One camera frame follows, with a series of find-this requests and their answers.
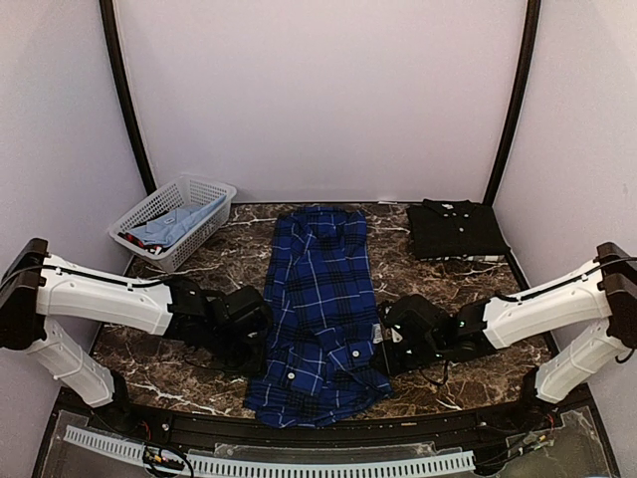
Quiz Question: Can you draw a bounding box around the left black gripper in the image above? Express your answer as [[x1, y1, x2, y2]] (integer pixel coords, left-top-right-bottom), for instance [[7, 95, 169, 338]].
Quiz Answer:
[[204, 328, 268, 377]]

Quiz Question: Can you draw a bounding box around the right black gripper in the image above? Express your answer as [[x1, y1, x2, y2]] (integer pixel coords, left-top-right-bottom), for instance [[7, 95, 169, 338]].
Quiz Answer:
[[369, 338, 445, 375]]

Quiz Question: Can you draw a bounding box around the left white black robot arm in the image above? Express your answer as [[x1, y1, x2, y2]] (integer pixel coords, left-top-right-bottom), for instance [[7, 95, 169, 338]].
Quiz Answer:
[[1, 238, 273, 434]]

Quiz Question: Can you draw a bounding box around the white slotted cable duct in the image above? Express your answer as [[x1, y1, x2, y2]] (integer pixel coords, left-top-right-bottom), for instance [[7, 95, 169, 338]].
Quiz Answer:
[[64, 425, 476, 477]]

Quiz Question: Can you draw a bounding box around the left black frame post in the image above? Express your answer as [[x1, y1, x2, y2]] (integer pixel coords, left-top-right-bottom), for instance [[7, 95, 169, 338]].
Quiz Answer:
[[99, 0, 157, 195]]

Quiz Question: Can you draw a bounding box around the folded black shirt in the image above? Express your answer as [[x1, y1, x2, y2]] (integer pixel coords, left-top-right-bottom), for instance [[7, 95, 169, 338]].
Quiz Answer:
[[407, 199, 510, 260]]

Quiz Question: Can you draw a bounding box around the blue plaid long sleeve shirt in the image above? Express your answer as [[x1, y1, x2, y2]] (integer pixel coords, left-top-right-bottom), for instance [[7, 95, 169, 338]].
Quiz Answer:
[[244, 206, 393, 428]]

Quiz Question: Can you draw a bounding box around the black frame post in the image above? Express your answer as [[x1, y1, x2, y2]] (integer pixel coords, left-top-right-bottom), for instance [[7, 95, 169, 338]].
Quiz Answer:
[[99, 0, 157, 195], [482, 0, 541, 207]]

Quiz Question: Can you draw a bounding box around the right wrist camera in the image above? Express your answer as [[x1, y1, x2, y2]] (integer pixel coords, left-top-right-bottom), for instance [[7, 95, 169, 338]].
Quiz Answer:
[[377, 301, 403, 344]]

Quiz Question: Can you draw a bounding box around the light blue shirt in basket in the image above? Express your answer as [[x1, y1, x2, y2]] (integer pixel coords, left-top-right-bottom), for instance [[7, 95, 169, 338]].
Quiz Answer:
[[123, 195, 227, 249]]

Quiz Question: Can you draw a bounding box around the red black garment in basket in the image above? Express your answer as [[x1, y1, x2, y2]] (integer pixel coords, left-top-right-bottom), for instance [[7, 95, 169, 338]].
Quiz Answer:
[[117, 232, 164, 255]]

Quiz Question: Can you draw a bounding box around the white plastic mesh basket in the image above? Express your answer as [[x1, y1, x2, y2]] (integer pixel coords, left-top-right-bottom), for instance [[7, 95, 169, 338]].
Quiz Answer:
[[108, 175, 237, 273]]

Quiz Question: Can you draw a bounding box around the right black frame post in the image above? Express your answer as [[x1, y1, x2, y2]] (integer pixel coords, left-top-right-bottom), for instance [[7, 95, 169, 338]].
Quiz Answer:
[[482, 0, 541, 207]]

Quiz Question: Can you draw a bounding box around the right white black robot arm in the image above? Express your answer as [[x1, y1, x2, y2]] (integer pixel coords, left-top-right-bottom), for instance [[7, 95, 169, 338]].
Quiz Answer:
[[372, 242, 636, 432]]

